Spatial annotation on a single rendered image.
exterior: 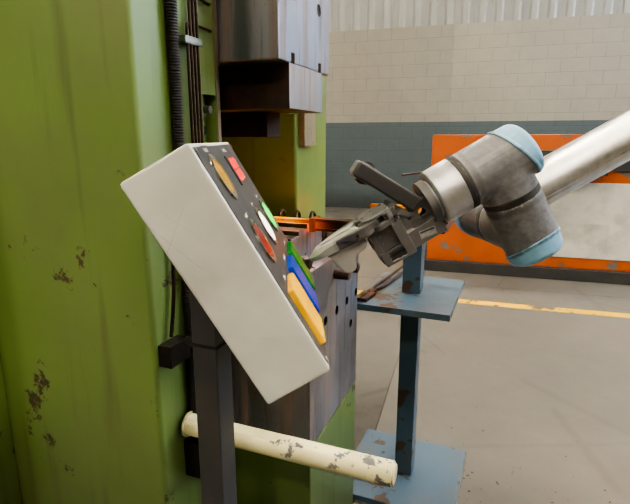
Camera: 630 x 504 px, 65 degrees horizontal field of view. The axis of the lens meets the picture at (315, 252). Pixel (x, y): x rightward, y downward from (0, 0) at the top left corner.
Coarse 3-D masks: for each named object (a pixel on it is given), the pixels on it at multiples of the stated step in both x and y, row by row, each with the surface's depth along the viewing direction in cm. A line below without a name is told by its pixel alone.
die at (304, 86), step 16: (256, 64) 108; (272, 64) 106; (288, 64) 105; (224, 80) 111; (240, 80) 110; (256, 80) 108; (272, 80) 107; (288, 80) 106; (304, 80) 113; (320, 80) 122; (224, 96) 112; (240, 96) 111; (256, 96) 109; (272, 96) 108; (288, 96) 106; (304, 96) 114; (320, 96) 123; (224, 112) 122; (288, 112) 122; (304, 112) 122; (320, 112) 124
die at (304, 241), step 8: (280, 224) 124; (288, 224) 124; (296, 224) 123; (304, 224) 122; (288, 232) 118; (296, 232) 117; (304, 232) 120; (312, 232) 125; (320, 232) 131; (288, 240) 114; (296, 240) 116; (304, 240) 121; (312, 240) 126; (320, 240) 131; (296, 248) 117; (304, 248) 121; (312, 248) 126
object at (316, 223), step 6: (276, 216) 129; (318, 216) 125; (294, 222) 124; (300, 222) 124; (306, 222) 123; (312, 222) 122; (318, 222) 123; (324, 222) 122; (330, 222) 121; (336, 222) 120; (342, 222) 120; (312, 228) 122; (318, 228) 122; (324, 228) 122; (330, 228) 122; (336, 228) 121
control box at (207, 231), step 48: (192, 144) 49; (144, 192) 48; (192, 192) 48; (240, 192) 62; (192, 240) 49; (240, 240) 50; (192, 288) 50; (240, 288) 51; (240, 336) 52; (288, 336) 52; (288, 384) 53
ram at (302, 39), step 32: (224, 0) 102; (256, 0) 99; (288, 0) 102; (320, 0) 118; (224, 32) 103; (256, 32) 101; (288, 32) 103; (320, 32) 119; (224, 64) 108; (320, 64) 121
